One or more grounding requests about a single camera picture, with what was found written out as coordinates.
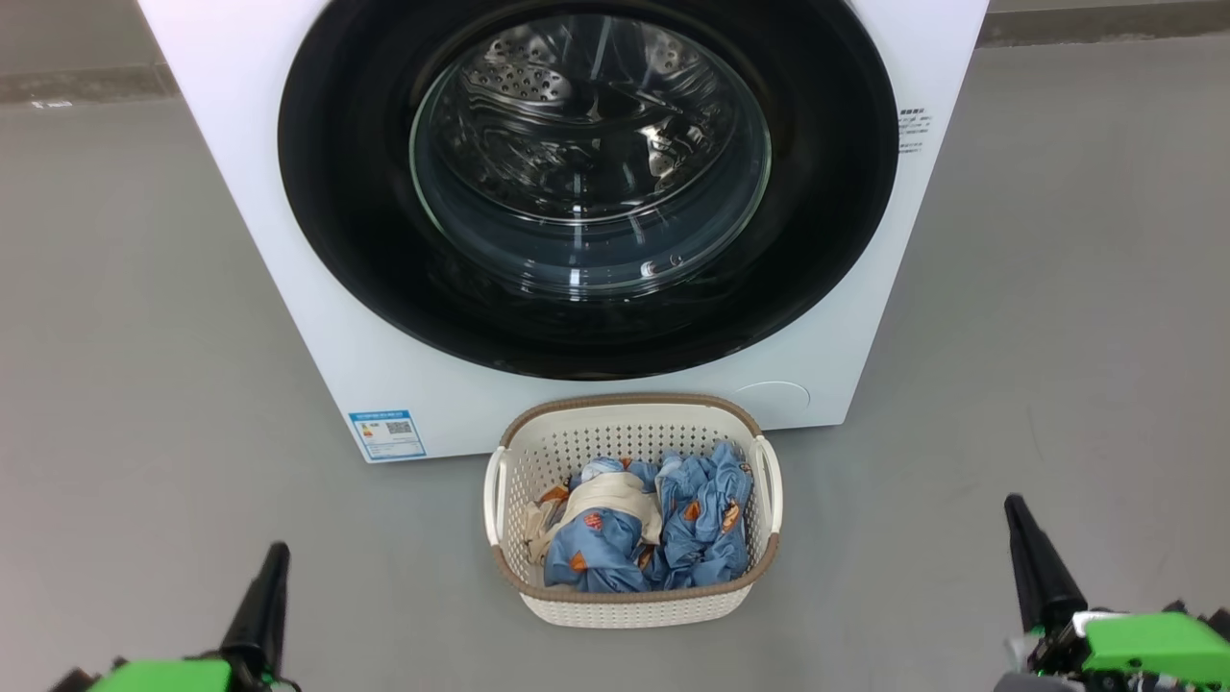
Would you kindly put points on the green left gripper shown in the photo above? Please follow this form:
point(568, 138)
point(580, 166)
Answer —
point(163, 676)

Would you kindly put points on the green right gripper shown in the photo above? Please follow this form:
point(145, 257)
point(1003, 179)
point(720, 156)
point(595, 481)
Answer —
point(1153, 644)

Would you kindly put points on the blue printed garment beige lining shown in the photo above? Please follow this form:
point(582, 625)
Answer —
point(596, 548)

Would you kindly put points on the black round glass washer door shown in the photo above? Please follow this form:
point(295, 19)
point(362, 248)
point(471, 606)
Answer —
point(365, 240)

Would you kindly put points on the white front-load washing machine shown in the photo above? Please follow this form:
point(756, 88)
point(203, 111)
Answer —
point(317, 336)

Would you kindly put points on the stainless steel washing machine drum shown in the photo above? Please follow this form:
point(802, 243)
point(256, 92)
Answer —
point(538, 77)

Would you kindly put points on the blue energy label sticker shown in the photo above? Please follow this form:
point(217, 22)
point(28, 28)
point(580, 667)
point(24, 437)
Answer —
point(386, 435)

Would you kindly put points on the round white filter cover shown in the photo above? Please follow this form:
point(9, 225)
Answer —
point(771, 402)

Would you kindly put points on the cream perforated laundry basket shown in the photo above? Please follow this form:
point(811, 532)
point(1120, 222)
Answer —
point(625, 432)

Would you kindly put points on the small printed text label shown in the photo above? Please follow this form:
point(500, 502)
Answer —
point(913, 130)

